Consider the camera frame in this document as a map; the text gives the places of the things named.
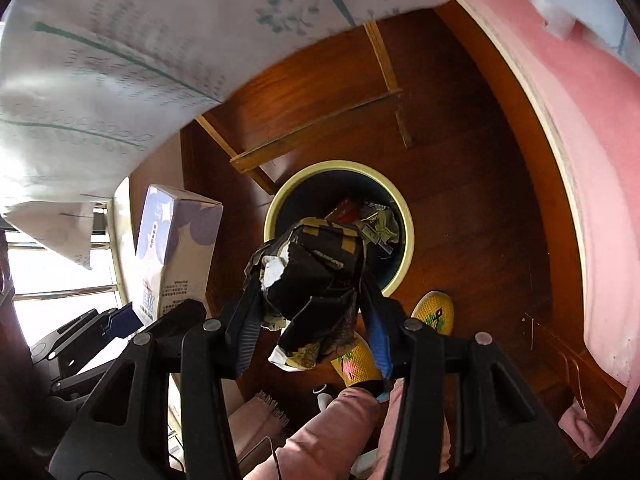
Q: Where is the pink bed sheet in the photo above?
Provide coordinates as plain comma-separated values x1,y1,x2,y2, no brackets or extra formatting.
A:
458,0,639,427

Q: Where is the leaf-print blue tablecloth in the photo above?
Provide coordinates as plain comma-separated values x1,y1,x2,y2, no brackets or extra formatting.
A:
0,0,640,271

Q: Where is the white purple box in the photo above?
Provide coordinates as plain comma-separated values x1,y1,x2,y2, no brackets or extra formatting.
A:
132,184,224,325

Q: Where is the round trash bin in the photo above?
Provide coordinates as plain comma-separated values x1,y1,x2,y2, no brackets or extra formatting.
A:
264,160,414,297

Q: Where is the left yellow slipper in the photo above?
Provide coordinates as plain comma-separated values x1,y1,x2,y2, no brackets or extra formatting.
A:
331,333,383,387

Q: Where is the black gold wrapper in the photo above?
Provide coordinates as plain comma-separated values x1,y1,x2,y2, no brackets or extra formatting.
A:
247,217,367,372

